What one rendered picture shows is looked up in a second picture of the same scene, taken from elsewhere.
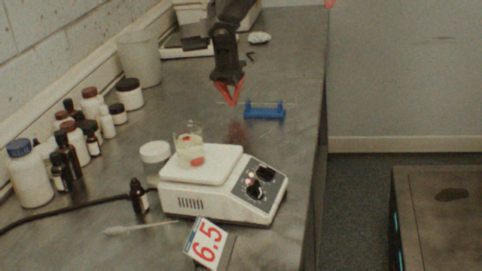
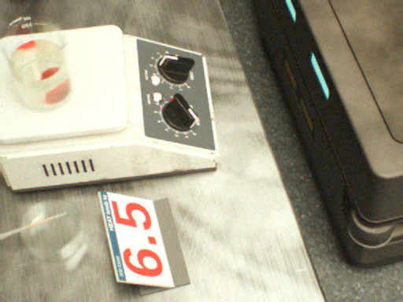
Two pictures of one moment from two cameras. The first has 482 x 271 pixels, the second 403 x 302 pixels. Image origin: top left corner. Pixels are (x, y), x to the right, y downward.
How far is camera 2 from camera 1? 0.35 m
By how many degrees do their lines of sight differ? 33
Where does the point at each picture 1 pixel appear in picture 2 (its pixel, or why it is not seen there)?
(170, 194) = (26, 163)
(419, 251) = (350, 56)
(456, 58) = not seen: outside the picture
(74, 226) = not seen: outside the picture
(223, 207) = (134, 160)
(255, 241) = (206, 202)
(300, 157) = not seen: outside the picture
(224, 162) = (106, 75)
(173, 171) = (20, 122)
